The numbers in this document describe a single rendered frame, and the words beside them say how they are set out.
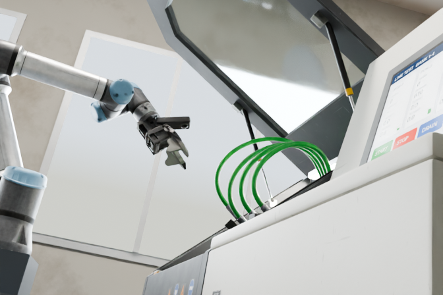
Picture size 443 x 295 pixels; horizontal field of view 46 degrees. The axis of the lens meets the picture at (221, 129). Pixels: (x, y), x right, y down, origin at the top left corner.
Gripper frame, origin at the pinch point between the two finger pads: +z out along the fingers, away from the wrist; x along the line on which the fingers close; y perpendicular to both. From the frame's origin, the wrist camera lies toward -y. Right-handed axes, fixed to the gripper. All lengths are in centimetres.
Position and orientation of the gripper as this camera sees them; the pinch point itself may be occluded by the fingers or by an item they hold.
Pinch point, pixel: (186, 159)
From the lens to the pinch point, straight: 169.4
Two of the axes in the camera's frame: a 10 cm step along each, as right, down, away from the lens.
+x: 1.6, -5.7, -8.0
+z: 5.8, 7.1, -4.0
